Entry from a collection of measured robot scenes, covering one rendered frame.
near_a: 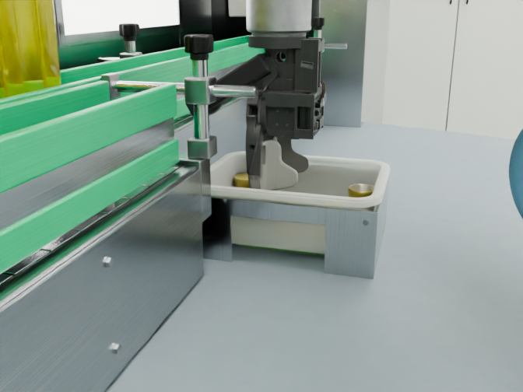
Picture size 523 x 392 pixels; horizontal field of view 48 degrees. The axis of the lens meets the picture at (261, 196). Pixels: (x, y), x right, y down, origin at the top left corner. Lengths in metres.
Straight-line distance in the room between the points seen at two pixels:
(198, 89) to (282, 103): 0.12
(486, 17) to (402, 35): 0.52
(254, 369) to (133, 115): 0.24
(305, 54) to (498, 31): 3.53
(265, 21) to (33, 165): 0.36
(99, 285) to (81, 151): 0.10
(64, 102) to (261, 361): 0.29
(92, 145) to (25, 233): 0.09
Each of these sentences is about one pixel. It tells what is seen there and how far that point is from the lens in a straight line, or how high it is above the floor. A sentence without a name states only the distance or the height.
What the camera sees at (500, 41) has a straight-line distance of 4.18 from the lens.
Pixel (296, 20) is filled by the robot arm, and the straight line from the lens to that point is 0.68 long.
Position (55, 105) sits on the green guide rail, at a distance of 0.55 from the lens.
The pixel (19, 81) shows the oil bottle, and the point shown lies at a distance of 0.56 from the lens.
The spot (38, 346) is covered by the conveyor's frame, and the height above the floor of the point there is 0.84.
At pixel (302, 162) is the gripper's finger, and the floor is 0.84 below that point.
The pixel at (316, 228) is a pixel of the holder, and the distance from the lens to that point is 0.65.
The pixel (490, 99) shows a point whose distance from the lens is 4.22.
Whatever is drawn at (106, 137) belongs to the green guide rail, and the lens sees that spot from 0.48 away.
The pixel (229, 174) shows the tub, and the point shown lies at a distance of 0.79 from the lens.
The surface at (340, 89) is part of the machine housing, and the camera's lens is 1.43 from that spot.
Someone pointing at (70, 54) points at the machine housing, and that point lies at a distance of 0.96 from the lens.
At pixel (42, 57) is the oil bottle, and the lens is 0.59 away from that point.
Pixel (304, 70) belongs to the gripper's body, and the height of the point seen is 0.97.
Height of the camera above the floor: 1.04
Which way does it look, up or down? 19 degrees down
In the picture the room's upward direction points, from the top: straight up
